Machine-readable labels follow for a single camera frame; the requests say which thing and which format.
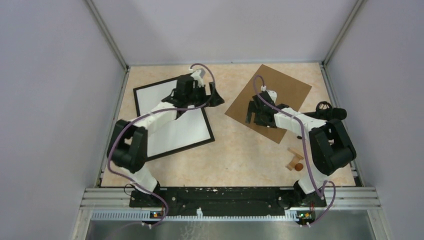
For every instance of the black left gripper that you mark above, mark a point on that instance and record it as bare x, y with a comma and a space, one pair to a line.
201, 89

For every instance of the black picture frame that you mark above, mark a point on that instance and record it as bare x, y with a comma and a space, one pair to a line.
212, 136

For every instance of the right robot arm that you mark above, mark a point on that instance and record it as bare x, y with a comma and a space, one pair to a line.
322, 132

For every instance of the aluminium enclosure frame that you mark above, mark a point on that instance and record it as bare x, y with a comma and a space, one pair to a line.
206, 148

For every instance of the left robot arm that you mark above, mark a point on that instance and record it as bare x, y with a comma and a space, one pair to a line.
127, 152

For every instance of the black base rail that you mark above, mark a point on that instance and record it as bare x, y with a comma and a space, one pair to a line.
226, 201

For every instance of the wooden frame stand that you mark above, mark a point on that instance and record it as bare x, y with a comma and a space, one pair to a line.
297, 157

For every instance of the black microphone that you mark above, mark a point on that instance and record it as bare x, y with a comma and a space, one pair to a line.
325, 111

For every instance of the brown frame backing board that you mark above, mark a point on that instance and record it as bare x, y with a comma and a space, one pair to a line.
290, 91

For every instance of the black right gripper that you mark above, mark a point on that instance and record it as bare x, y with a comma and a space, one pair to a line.
256, 120

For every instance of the cat photo print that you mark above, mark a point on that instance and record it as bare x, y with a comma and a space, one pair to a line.
175, 126

